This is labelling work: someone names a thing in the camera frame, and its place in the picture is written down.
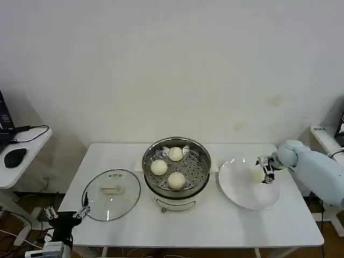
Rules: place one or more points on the round glass lid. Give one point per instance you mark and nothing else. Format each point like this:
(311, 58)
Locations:
(113, 199)

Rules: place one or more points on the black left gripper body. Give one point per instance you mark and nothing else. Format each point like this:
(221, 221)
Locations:
(63, 224)

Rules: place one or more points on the white steamed bun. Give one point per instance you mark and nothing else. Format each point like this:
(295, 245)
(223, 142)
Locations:
(176, 180)
(158, 167)
(175, 153)
(256, 176)

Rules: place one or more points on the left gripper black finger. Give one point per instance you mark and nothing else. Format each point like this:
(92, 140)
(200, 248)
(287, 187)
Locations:
(51, 213)
(82, 211)

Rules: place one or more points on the black computer monitor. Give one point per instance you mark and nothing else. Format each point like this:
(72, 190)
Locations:
(5, 121)

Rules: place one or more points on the steel steamer with white base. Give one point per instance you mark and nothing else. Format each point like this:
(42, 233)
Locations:
(176, 201)

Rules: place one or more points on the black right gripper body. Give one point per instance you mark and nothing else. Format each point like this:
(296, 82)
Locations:
(274, 161)

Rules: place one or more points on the black computer mouse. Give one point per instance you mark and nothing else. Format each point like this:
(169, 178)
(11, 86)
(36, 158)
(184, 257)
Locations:
(15, 157)

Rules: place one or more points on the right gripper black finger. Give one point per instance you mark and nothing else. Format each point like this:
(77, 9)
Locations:
(269, 174)
(264, 161)

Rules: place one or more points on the white table leg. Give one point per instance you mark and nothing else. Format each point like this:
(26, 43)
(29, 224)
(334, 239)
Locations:
(257, 253)
(104, 252)

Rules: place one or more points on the white oval plate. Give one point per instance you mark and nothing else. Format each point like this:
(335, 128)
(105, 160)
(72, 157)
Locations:
(242, 190)

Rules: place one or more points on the white desk with mouse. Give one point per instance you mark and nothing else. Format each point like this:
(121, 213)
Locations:
(29, 161)

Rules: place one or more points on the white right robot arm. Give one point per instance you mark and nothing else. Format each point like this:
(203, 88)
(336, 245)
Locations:
(317, 172)

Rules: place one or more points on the dark printed box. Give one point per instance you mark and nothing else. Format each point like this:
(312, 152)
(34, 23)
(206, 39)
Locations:
(340, 125)

